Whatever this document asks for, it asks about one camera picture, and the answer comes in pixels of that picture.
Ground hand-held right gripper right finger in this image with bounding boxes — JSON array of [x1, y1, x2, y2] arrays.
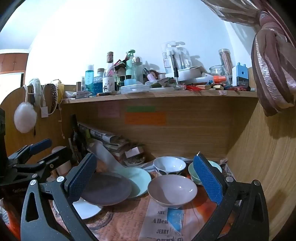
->
[[193, 153, 270, 241]]

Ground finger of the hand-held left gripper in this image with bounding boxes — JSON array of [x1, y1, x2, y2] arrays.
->
[[8, 138, 52, 165], [13, 147, 73, 179]]

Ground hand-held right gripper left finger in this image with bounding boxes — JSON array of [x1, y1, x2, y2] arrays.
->
[[20, 152, 100, 241]]

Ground mint green bowl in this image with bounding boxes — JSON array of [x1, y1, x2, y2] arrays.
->
[[188, 160, 223, 186]]

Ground pinkish grey bowl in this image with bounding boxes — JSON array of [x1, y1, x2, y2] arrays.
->
[[147, 174, 198, 207]]

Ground cream lidded mug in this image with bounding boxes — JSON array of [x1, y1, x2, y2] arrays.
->
[[51, 146, 73, 176]]

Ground dark wine bottle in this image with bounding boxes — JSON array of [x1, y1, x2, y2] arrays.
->
[[69, 114, 81, 163]]

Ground dark purple plate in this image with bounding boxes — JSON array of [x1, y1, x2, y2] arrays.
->
[[81, 173, 133, 206]]

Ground white plate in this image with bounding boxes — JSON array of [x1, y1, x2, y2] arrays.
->
[[53, 197, 104, 220]]

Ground white fluffy earmuffs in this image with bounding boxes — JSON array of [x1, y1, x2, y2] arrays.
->
[[13, 78, 43, 133]]

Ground white paper strip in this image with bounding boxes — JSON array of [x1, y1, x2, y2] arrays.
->
[[87, 141, 126, 172]]

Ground white bowl with dark spots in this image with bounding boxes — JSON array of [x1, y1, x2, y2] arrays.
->
[[153, 156, 187, 178]]

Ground stack of magazines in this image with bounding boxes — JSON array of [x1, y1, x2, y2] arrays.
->
[[77, 123, 130, 160]]

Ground dark beaded headband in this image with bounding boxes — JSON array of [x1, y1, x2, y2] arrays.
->
[[44, 83, 58, 114]]

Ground small bowl of beads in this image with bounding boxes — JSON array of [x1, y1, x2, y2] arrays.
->
[[124, 156, 146, 168]]

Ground mint green plate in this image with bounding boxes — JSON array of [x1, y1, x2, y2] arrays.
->
[[116, 167, 152, 198]]

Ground yellow headband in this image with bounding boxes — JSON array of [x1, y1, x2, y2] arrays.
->
[[57, 80, 65, 102]]

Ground white cardboard piece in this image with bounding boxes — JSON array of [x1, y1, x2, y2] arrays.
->
[[125, 146, 145, 159]]

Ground newspaper print mat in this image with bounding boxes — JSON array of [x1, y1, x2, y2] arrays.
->
[[53, 160, 236, 241]]

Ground pink sticky note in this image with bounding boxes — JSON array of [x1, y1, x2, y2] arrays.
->
[[98, 103, 121, 118]]

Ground blue liquid jar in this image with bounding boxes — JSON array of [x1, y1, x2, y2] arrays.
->
[[93, 68, 104, 95]]

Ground tall blue liquid bottle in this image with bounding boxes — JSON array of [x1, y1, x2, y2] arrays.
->
[[85, 64, 94, 91]]

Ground orange sticky note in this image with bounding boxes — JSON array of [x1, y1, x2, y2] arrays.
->
[[125, 112, 166, 126]]

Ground wooden cabinet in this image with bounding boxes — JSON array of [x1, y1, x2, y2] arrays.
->
[[0, 49, 29, 75]]

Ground printed glass bottle with cork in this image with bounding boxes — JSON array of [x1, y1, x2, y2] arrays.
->
[[102, 51, 116, 93]]

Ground green sticky note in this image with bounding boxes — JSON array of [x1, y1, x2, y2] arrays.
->
[[126, 106, 156, 113]]

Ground red tassel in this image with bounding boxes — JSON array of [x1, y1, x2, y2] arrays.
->
[[184, 85, 204, 93]]

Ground clear plastic food container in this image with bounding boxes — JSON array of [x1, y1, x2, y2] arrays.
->
[[120, 85, 150, 94]]

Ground flat white box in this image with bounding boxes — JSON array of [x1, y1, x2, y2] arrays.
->
[[165, 67, 205, 83]]

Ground glass jar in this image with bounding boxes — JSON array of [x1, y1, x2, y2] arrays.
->
[[209, 65, 226, 80]]

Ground blue and white pencil sharpener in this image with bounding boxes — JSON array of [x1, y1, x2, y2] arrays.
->
[[232, 62, 249, 88]]

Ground mint pump bottle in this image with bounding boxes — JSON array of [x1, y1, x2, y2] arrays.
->
[[125, 49, 136, 80]]

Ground frosted bottle with silver cap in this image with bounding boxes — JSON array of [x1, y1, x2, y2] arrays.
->
[[132, 56, 144, 84]]

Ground tall clear pencil canister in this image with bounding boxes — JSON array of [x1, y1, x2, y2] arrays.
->
[[218, 48, 234, 77]]

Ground brown striped curtain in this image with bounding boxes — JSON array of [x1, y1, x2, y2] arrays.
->
[[200, 0, 296, 117]]

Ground clear blister package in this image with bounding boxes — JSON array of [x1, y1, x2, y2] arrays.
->
[[162, 41, 193, 75]]

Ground beige cord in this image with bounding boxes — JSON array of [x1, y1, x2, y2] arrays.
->
[[58, 102, 65, 139]]

